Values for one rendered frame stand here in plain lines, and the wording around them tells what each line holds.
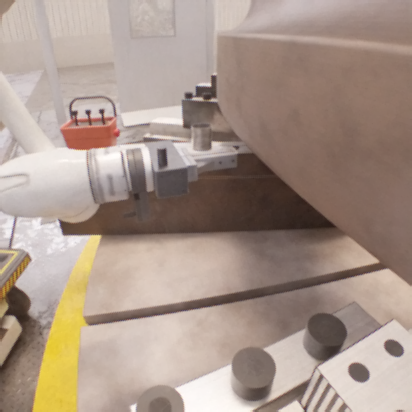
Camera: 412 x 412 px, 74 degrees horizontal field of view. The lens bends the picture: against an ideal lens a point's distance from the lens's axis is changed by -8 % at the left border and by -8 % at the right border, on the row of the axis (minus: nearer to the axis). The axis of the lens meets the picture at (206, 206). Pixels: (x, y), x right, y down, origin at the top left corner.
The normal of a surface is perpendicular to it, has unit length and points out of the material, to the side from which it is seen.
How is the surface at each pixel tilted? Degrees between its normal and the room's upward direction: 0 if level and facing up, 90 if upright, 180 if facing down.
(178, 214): 90
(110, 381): 0
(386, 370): 0
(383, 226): 90
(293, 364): 0
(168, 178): 90
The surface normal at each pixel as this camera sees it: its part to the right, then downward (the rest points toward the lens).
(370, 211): -0.93, 0.20
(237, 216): 0.04, 0.53
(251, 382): -0.01, -0.85
